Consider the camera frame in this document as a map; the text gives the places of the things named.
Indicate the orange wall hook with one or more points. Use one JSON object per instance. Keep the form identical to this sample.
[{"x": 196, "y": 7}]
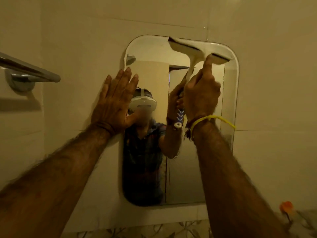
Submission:
[{"x": 286, "y": 206}]

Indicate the person's left forearm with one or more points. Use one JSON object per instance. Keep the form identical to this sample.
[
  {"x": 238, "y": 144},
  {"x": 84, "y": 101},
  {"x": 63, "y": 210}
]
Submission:
[{"x": 49, "y": 185}]

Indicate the person's left hand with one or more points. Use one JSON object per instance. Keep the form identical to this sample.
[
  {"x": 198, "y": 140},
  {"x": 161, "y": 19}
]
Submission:
[{"x": 114, "y": 106}]

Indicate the person's right hand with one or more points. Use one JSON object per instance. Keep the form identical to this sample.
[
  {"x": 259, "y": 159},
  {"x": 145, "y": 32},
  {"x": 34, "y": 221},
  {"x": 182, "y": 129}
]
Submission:
[{"x": 201, "y": 96}]

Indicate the person's right forearm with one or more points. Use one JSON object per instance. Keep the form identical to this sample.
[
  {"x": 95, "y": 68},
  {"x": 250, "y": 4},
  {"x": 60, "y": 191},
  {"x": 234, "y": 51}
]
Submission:
[{"x": 230, "y": 185}]

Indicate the yellow wristband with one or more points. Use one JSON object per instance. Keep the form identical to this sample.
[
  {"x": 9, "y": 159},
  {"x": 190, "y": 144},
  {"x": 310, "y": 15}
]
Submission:
[{"x": 210, "y": 118}]

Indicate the rounded frameless wall mirror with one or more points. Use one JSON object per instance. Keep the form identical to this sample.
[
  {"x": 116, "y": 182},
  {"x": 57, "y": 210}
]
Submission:
[{"x": 193, "y": 175}]

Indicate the chrome towel bar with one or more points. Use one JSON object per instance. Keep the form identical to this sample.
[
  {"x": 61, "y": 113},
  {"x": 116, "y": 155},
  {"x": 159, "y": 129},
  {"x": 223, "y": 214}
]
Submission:
[{"x": 24, "y": 69}]

